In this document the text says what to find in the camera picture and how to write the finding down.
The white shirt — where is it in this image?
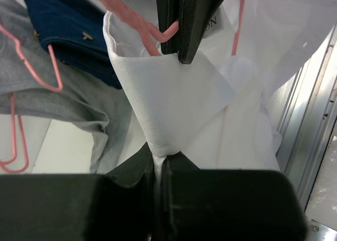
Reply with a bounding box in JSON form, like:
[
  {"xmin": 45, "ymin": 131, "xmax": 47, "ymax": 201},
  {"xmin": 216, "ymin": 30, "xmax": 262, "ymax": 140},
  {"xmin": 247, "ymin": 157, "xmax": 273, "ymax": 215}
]
[{"xmin": 103, "ymin": 0, "xmax": 336, "ymax": 170}]

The aluminium rail frame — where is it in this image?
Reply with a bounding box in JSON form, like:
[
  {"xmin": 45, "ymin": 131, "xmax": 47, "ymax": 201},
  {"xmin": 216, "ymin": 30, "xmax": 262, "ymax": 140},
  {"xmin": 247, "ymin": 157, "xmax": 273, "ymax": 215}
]
[{"xmin": 276, "ymin": 27, "xmax": 336, "ymax": 209}]

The navy denim garment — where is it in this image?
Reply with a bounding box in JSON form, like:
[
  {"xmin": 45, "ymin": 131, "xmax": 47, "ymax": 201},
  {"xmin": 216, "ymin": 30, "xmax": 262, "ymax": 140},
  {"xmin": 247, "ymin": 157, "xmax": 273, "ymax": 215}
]
[{"xmin": 24, "ymin": 0, "xmax": 122, "ymax": 89}]

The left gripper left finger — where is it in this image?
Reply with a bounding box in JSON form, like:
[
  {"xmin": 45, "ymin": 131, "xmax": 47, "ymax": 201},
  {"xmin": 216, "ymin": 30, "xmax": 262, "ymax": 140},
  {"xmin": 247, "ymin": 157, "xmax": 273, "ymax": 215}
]
[{"xmin": 1, "ymin": 145, "xmax": 153, "ymax": 240}]

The pink hanger middle of trio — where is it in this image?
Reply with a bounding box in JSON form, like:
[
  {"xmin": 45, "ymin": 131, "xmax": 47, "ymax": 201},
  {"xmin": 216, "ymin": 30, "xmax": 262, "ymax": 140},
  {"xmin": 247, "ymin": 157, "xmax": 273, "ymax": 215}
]
[{"xmin": 0, "ymin": 24, "xmax": 64, "ymax": 92}]

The pink hanger left of trio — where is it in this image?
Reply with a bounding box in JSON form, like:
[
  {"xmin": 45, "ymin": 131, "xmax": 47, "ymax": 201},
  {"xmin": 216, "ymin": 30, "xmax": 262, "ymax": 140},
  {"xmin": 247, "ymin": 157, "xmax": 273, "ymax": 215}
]
[{"xmin": 1, "ymin": 93, "xmax": 29, "ymax": 174}]

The pink hanger of trio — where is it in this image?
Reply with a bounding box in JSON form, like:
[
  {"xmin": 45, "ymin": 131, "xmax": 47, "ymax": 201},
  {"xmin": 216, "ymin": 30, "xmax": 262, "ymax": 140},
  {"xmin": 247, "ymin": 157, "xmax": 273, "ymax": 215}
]
[
  {"xmin": 1, "ymin": 93, "xmax": 29, "ymax": 174},
  {"xmin": 0, "ymin": 24, "xmax": 64, "ymax": 92}
]

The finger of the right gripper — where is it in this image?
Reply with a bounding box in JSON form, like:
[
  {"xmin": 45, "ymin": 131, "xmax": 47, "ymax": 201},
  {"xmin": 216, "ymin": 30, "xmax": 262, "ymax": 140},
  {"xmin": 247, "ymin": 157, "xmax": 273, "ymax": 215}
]
[
  {"xmin": 178, "ymin": 0, "xmax": 224, "ymax": 64},
  {"xmin": 156, "ymin": 0, "xmax": 182, "ymax": 54}
]

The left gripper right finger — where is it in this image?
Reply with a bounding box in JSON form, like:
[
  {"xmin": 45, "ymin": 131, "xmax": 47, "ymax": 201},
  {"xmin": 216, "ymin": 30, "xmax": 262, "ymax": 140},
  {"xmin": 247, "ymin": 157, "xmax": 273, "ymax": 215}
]
[{"xmin": 162, "ymin": 153, "xmax": 308, "ymax": 240}]

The grey shirt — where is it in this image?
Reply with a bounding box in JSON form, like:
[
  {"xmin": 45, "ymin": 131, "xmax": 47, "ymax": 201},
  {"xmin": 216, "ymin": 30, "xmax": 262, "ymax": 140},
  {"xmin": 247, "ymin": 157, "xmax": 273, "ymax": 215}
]
[{"xmin": 1, "ymin": 0, "xmax": 132, "ymax": 174}]

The pink wire hanger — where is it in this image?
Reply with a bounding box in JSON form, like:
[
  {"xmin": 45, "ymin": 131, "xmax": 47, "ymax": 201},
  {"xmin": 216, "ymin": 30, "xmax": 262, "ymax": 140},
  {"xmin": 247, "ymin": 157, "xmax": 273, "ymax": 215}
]
[{"xmin": 86, "ymin": 0, "xmax": 247, "ymax": 57}]

